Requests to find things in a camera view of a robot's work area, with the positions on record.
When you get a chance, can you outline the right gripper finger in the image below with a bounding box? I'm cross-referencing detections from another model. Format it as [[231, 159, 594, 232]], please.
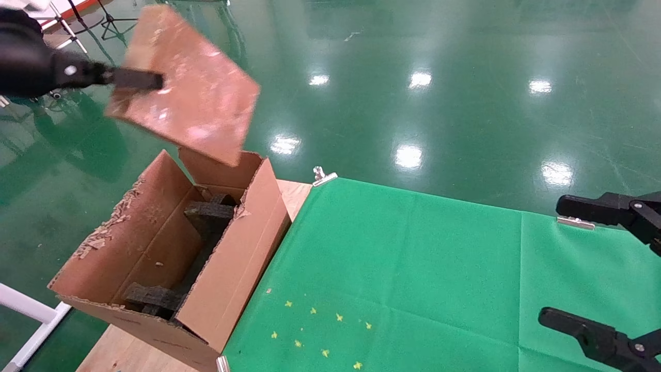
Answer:
[[538, 306, 661, 372], [556, 191, 661, 256]]

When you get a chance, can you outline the brown cardboard box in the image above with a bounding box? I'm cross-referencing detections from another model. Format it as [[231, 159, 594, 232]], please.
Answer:
[[104, 4, 260, 167]]

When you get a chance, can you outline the large open cardboard carton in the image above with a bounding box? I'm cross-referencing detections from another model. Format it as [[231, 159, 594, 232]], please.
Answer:
[[48, 147, 292, 372]]

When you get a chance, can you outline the black tripod microphone stand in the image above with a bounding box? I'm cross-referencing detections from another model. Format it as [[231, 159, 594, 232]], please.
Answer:
[[96, 0, 141, 41]]

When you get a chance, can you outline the white table frame pipe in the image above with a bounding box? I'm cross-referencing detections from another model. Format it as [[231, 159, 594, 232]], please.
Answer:
[[0, 283, 73, 372]]

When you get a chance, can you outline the green table cloth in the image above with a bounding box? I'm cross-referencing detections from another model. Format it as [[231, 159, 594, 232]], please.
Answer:
[[222, 177, 661, 372]]

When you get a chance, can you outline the black foam insert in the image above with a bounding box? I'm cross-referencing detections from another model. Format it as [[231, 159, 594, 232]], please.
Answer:
[[121, 192, 239, 320]]

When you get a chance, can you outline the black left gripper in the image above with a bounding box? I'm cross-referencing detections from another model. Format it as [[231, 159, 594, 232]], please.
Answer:
[[0, 9, 165, 98]]

